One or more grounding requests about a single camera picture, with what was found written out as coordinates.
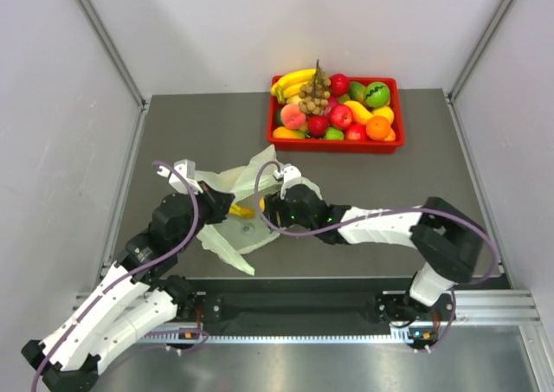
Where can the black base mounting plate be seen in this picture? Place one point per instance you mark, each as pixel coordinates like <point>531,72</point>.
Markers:
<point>314,306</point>

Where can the orange yellow mango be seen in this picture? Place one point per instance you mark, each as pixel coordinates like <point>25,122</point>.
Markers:
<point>361,114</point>

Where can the slotted cable duct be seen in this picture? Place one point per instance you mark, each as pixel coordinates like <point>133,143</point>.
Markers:
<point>180,335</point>

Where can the red apple centre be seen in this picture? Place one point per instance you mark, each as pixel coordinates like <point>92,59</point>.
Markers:
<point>341,117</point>

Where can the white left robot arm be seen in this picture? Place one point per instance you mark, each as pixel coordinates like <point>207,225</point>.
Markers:
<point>136,295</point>

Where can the orange fruit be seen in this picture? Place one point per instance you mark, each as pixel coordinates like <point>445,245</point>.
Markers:
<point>378,128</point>

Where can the red apple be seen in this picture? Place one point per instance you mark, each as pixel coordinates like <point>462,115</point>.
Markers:
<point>339,84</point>
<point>341,117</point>
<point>356,132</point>

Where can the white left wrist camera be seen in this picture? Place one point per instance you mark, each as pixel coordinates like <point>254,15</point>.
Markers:
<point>182,178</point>

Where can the green striped melon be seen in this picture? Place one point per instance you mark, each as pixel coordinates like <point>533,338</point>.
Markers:
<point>376,94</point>

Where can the yellow mango front left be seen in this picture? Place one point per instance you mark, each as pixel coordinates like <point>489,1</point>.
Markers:
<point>284,133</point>

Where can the small yellow banana bunch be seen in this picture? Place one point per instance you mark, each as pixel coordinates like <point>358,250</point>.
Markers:
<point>245,213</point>

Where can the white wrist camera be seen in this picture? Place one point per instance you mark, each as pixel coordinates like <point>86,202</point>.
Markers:
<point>288,176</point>
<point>182,178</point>

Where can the red plastic fruit tray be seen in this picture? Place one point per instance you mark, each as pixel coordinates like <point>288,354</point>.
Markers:
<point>342,145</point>

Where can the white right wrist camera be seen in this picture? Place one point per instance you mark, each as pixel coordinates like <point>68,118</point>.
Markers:
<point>288,176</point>

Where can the dark red fruit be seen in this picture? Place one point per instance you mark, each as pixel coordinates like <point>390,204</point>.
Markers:
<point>317,126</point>

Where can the pink peach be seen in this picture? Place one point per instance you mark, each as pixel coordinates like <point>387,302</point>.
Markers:
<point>292,117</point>

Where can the pale green plastic bag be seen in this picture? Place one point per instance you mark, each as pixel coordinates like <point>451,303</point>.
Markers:
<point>232,239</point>

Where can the red apple front right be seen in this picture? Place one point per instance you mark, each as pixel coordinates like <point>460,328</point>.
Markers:
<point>356,132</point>

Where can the dark green avocado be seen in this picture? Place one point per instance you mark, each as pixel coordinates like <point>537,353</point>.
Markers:
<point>278,118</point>

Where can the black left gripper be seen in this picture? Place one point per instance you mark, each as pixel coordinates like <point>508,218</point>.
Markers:
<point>218,201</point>

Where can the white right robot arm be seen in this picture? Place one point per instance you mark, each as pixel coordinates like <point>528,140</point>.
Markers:
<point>448,241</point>

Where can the green fruit front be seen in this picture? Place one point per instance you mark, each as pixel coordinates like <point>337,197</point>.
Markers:
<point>334,134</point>

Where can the red apple on top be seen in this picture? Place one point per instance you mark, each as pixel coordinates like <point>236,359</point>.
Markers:
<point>339,84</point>

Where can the brown longan cluster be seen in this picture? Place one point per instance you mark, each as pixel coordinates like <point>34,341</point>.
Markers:
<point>315,94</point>

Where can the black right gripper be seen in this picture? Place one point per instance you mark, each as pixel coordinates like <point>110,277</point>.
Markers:
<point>273,205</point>

